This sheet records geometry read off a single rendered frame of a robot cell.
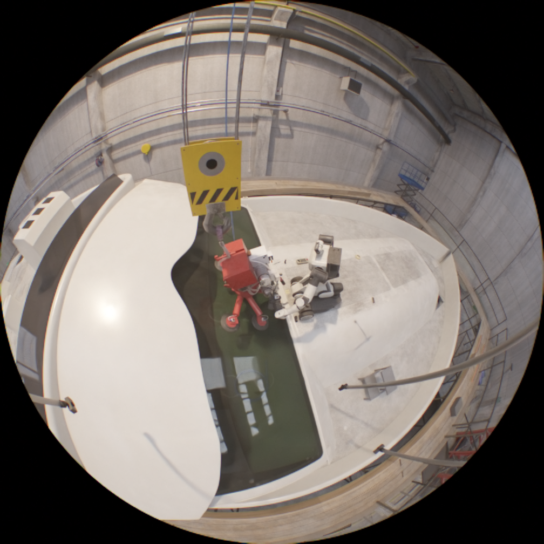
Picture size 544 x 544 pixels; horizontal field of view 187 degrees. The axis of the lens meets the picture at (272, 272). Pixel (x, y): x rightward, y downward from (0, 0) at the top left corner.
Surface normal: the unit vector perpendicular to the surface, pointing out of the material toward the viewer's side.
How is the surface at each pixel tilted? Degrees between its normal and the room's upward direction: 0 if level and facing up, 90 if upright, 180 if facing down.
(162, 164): 90
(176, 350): 21
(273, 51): 90
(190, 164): 90
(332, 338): 16
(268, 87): 90
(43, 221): 61
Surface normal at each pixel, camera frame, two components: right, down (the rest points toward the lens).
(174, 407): 0.44, -0.58
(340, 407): 0.11, -0.59
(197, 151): 0.26, 0.79
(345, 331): 0.17, -0.38
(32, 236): 0.89, -0.42
